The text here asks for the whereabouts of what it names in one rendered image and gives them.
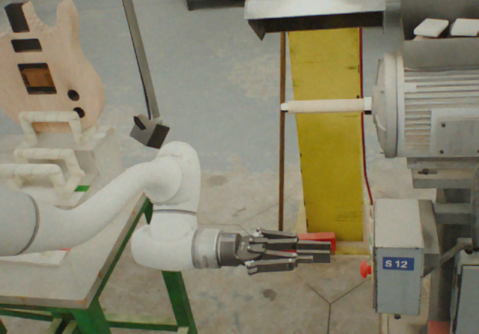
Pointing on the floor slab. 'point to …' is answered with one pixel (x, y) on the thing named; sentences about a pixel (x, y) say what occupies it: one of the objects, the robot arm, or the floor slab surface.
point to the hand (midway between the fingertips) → (314, 251)
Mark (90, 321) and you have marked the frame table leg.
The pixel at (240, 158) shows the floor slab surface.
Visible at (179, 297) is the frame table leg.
